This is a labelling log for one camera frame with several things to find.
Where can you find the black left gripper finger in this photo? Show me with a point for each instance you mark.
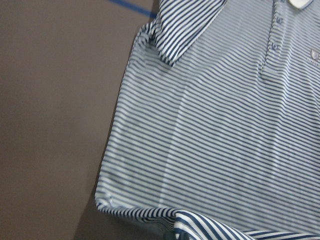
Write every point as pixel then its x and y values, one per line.
pixel 169 235

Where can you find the blue white striped polo shirt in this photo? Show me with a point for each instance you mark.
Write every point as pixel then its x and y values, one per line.
pixel 216 132

